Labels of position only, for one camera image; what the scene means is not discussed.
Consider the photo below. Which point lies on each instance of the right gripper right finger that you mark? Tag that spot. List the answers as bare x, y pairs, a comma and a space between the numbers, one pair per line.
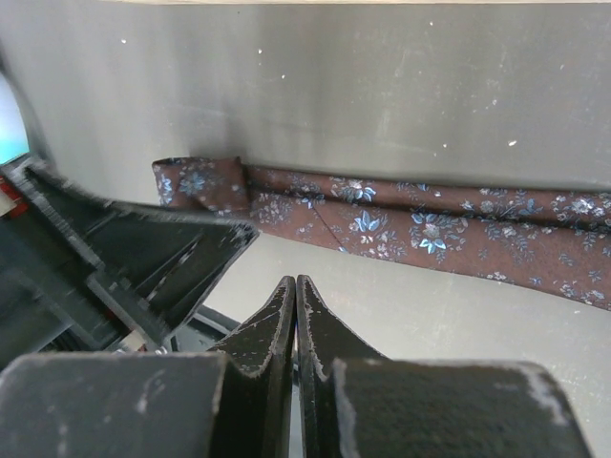
322, 338

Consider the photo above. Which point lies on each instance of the teal cat-ear headphones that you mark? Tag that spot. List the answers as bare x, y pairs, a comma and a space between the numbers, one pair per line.
13, 134

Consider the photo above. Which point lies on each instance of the brown floral necktie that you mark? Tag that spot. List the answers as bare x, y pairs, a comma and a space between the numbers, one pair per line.
556, 242

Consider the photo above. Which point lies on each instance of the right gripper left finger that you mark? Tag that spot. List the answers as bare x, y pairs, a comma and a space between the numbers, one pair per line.
253, 415

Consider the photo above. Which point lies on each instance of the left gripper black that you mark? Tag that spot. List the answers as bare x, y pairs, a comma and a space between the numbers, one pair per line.
112, 275

